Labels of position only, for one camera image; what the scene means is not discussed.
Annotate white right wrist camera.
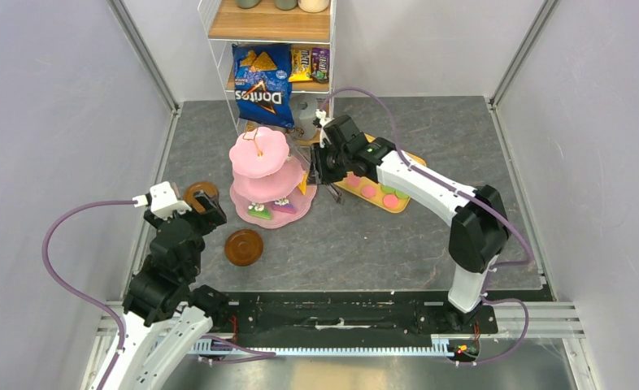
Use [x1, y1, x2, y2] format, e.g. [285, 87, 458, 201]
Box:
[313, 109, 330, 148]

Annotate green sandwich cookie left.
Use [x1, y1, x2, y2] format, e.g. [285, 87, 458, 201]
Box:
[380, 184, 395, 194]

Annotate purple cake slice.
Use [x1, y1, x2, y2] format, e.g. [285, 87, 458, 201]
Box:
[270, 197, 297, 215]

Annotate green cake slice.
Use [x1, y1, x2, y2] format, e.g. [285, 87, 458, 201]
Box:
[248, 203, 272, 220]

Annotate blue Doritos chip bag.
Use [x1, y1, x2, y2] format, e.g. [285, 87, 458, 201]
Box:
[232, 43, 294, 128]

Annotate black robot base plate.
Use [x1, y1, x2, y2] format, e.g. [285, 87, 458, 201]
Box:
[211, 291, 498, 349]

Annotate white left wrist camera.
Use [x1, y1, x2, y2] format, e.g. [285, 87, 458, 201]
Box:
[132, 181, 193, 220]

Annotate yellow cake slice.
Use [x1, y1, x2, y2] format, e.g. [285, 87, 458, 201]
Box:
[298, 171, 309, 196]

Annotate yellow M&M candy bag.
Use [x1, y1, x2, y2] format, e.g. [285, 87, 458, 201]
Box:
[289, 49, 312, 83]

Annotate pink sandwich cookie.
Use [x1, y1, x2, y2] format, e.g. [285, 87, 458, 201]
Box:
[346, 173, 361, 188]
[361, 184, 376, 199]
[382, 193, 399, 210]

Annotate green sandwich cookie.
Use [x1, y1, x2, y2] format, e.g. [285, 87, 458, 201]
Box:
[394, 190, 410, 201]
[380, 184, 395, 194]

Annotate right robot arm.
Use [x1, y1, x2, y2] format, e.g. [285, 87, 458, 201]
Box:
[308, 110, 510, 332]

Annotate brown round coaster far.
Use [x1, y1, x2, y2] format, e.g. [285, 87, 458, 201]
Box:
[184, 181, 220, 215]

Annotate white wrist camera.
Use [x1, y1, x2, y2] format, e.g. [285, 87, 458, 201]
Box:
[313, 109, 330, 148]
[132, 181, 193, 220]

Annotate white wire wooden shelf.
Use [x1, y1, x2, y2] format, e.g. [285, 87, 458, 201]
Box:
[197, 1, 337, 146]

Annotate pink sandwich cookie far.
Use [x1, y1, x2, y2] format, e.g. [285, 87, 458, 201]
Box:
[346, 173, 361, 188]

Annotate grey ceramic mug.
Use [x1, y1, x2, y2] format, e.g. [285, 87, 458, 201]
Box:
[289, 94, 318, 141]

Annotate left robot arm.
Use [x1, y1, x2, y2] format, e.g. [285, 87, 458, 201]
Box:
[80, 181, 230, 389]

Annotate yellow serving tray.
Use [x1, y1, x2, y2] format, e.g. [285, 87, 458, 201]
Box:
[333, 132, 428, 215]

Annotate white cable track rail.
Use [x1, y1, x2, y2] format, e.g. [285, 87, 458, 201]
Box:
[189, 334, 461, 358]

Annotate metal serving tongs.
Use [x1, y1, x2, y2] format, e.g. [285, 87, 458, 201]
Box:
[307, 143, 347, 204]

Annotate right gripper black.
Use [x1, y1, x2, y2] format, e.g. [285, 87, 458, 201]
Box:
[306, 141, 350, 185]

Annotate brown round coaster near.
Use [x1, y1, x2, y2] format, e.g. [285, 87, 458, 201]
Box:
[224, 229, 263, 267]

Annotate green sandwich cookie right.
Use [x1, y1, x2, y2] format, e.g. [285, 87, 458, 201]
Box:
[394, 190, 410, 201]

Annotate pink sandwich cookie middle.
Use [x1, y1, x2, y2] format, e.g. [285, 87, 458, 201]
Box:
[361, 184, 376, 199]

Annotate pink sandwich cookie front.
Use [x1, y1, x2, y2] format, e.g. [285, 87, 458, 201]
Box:
[382, 193, 399, 210]

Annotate pink three-tier cake stand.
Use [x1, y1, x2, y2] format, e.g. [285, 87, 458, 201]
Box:
[228, 127, 317, 229]

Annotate brown round coaster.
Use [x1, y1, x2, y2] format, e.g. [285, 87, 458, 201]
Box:
[224, 229, 263, 267]
[184, 181, 220, 215]

